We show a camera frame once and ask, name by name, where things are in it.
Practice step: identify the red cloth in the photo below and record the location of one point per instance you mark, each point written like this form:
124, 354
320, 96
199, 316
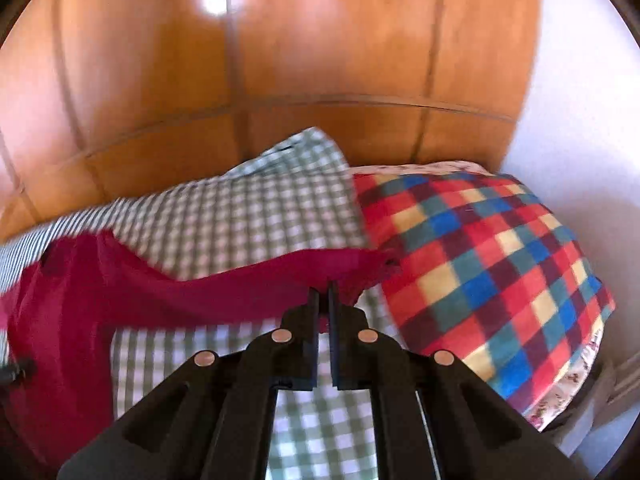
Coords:
150, 295

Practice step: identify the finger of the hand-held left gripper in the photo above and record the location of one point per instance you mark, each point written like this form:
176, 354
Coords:
15, 372

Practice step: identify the green gingham bed sheet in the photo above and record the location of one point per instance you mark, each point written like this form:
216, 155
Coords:
260, 220

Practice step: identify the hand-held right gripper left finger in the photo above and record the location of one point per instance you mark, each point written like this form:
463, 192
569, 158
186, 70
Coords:
311, 340

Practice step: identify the wooden headboard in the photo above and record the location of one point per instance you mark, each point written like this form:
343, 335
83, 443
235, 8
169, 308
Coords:
300, 60

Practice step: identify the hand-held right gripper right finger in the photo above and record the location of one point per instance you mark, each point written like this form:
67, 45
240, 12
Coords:
337, 345

